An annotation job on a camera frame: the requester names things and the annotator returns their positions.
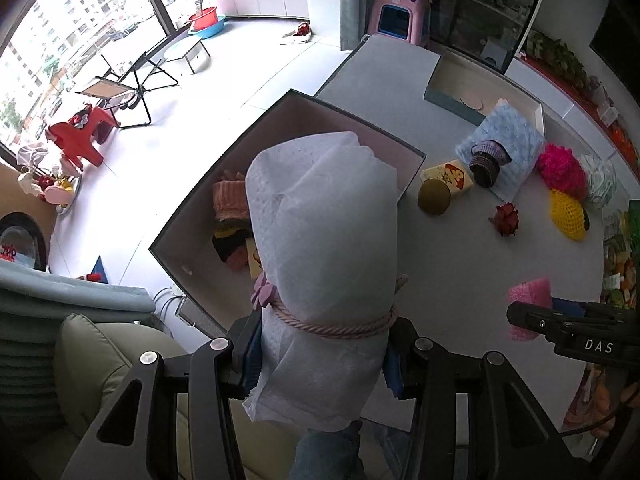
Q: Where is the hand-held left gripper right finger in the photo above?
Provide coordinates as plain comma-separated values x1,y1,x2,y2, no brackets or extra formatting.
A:
382,317,576,480

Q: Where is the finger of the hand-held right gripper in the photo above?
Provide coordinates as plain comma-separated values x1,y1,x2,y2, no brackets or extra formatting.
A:
552,297,640,320
506,301,567,345

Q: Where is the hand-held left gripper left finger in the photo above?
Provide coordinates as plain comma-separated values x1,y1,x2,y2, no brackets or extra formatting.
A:
60,316,262,480

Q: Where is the pink foam sponge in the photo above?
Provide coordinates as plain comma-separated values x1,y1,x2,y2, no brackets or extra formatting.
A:
508,277,553,342

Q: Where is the large cardboard box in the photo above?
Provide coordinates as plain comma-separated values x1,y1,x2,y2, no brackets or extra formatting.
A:
148,89,427,336

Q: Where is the white towel roll pink rope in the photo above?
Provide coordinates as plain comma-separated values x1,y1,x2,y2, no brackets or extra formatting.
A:
242,131,410,433

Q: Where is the black pink soft item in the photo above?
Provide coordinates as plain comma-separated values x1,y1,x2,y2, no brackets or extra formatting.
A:
212,227,253,271

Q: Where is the colourful printed mat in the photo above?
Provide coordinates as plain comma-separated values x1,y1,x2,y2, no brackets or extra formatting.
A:
562,210,640,436

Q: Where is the white power strip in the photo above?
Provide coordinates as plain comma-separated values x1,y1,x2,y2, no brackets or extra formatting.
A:
172,285,226,338

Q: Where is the yellow knitted hat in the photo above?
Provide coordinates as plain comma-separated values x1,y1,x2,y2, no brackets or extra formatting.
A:
548,187,591,243

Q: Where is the red fabric flower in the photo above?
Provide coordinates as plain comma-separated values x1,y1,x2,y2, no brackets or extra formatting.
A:
489,202,520,238

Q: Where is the person's leg in jeans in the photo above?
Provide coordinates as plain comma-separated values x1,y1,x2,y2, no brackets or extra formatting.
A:
290,420,366,480

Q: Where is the white mesh bath sponge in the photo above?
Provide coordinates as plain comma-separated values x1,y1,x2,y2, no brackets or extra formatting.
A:
580,152,618,211

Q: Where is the magenta knitted hat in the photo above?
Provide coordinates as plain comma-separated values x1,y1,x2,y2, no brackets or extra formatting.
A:
537,143,588,192

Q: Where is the brown round fruit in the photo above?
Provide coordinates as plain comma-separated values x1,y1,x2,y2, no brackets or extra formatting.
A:
417,179,453,216

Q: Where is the green sofa cushion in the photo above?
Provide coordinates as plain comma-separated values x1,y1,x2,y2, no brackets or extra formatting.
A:
52,312,236,480

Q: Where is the yellow red small packet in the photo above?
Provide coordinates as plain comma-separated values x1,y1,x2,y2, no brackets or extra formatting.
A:
420,159,475,193

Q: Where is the purple knitted hat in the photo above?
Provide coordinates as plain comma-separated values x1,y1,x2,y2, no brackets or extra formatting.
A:
469,140,512,188

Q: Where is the pink knitted cloth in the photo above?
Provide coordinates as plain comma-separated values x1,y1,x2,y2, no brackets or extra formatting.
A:
211,172,251,221

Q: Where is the light blue dotted cloth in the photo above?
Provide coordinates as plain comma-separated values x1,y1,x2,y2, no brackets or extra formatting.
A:
455,99,547,202

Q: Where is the blue red toy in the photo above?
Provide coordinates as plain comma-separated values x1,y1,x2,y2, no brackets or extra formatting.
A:
75,256,108,283

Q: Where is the shallow cardboard tray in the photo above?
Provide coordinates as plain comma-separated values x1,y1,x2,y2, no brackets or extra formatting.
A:
424,54,543,133

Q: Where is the green potted plant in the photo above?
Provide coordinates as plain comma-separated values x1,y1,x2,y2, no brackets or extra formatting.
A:
525,30,591,93

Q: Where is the plate of small toys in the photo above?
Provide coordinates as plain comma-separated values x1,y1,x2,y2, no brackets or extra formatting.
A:
17,162,83,216

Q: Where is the small white box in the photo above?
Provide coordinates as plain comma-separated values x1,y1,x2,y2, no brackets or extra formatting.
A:
481,40,507,66

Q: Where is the black screen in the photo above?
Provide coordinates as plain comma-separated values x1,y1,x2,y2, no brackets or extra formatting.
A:
590,0,640,66

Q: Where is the red plastic child chair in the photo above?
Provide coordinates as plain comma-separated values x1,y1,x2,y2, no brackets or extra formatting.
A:
45,104,121,171

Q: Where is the black folding chair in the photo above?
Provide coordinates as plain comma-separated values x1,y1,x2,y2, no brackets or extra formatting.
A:
75,51,179,128

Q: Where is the dark glass door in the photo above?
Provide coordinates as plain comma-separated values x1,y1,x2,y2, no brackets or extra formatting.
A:
430,0,556,76

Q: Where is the pink plastic stool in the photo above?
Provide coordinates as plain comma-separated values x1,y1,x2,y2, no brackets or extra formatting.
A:
366,0,433,51

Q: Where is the low folding table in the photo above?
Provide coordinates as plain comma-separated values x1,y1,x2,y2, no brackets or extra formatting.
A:
164,37,212,75

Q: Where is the blue plastic basin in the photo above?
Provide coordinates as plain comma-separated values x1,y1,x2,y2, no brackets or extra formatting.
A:
187,16,228,40

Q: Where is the small red object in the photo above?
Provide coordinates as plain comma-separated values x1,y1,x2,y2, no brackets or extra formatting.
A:
282,21,313,46

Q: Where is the red plastic basin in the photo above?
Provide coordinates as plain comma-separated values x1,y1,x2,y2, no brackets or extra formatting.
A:
188,6,219,31

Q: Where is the teal curtain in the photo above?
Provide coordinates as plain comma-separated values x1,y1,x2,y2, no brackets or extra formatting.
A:
337,0,368,53

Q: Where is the black round frame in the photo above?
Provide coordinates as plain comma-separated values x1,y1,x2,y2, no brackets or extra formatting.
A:
0,212,51,273

